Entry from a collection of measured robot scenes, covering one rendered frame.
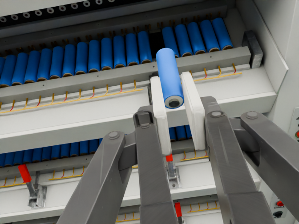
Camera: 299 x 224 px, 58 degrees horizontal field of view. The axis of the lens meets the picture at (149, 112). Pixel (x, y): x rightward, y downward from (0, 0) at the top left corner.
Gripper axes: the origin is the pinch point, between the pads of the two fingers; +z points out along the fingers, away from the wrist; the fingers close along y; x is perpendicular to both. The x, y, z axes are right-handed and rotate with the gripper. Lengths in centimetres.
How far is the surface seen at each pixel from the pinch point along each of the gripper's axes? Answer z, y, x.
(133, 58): 22.5, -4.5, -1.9
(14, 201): 22.7, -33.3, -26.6
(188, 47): 22.9, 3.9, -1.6
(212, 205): 32, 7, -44
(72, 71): 22.6, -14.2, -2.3
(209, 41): 23.5, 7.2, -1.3
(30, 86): 20.0, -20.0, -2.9
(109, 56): 23.9, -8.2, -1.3
